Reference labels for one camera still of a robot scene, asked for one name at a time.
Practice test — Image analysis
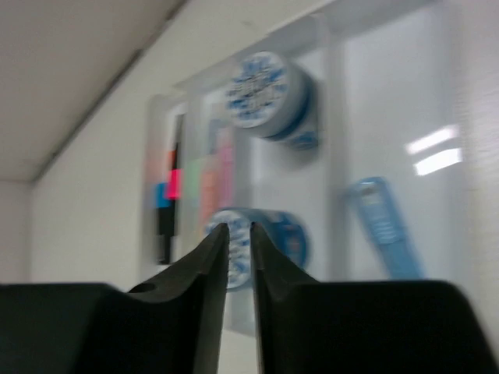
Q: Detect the orange cap black highlighter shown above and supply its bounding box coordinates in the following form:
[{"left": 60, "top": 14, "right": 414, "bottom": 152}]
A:
[{"left": 166, "top": 150, "right": 178, "bottom": 173}]

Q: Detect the pink cap black highlighter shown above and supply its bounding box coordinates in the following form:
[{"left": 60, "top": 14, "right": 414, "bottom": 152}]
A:
[{"left": 167, "top": 115, "right": 184, "bottom": 238}]

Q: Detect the purple cap pastel highlighter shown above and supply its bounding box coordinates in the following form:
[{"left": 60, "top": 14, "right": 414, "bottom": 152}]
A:
[{"left": 218, "top": 127, "right": 233, "bottom": 207}]

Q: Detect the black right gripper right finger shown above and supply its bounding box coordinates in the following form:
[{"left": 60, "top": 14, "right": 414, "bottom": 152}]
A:
[{"left": 250, "top": 223, "right": 498, "bottom": 373}]

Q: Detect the green cap pastel highlighter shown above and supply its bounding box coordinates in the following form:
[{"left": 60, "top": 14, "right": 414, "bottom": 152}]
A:
[{"left": 182, "top": 158, "right": 203, "bottom": 208}]

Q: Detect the blue correction tape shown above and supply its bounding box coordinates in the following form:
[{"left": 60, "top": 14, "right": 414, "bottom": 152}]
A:
[{"left": 346, "top": 176, "right": 425, "bottom": 281}]

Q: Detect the blue cap black highlighter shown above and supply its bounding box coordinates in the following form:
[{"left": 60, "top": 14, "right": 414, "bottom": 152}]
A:
[{"left": 154, "top": 182, "right": 170, "bottom": 265}]

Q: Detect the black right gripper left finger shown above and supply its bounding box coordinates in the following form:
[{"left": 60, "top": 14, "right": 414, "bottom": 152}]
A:
[{"left": 1, "top": 224, "right": 229, "bottom": 373}]

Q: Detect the white compartment organizer tray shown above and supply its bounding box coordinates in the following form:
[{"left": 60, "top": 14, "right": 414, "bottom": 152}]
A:
[{"left": 143, "top": 0, "right": 499, "bottom": 336}]

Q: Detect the blue cap pastel highlighter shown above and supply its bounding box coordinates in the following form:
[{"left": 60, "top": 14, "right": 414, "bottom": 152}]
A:
[{"left": 208, "top": 118, "right": 225, "bottom": 154}]

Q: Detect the peach cap pastel highlighter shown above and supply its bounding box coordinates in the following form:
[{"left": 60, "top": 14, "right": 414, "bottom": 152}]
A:
[{"left": 200, "top": 154, "right": 219, "bottom": 231}]

